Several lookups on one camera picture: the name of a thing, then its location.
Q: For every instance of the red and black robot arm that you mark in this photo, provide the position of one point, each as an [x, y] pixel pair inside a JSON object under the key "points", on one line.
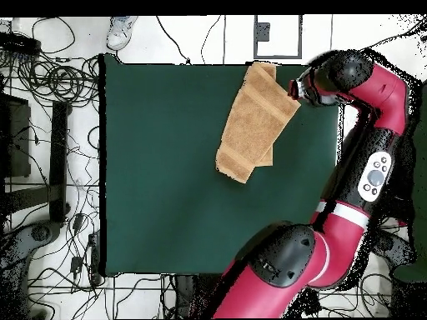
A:
{"points": [[333, 250]]}

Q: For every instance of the black flat box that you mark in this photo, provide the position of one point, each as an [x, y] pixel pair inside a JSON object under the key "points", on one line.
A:
{"points": [[20, 43]]}

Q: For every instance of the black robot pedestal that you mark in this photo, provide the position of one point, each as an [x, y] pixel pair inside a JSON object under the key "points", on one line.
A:
{"points": [[185, 293]]}

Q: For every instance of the tan terry towel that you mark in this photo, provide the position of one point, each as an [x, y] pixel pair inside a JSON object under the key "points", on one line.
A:
{"points": [[253, 126]]}

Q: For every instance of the black metal stand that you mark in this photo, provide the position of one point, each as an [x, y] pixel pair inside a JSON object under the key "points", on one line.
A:
{"points": [[59, 150]]}

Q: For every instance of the white sneaker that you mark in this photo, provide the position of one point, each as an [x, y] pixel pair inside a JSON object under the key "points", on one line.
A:
{"points": [[120, 35]]}

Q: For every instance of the small grey floor box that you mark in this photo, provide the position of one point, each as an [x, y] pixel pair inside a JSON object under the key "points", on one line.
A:
{"points": [[263, 31]]}

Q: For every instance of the black power adapter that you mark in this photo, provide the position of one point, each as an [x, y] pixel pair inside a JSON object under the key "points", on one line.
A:
{"points": [[76, 264], [77, 221]]}

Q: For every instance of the dark green tablecloth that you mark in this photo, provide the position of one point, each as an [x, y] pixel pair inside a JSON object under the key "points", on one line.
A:
{"points": [[150, 183]]}

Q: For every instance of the black cabinet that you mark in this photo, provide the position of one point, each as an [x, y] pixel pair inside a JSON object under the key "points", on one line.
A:
{"points": [[16, 140]]}

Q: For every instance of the grey square floor frame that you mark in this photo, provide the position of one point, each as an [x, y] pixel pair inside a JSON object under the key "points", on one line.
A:
{"points": [[255, 50]]}

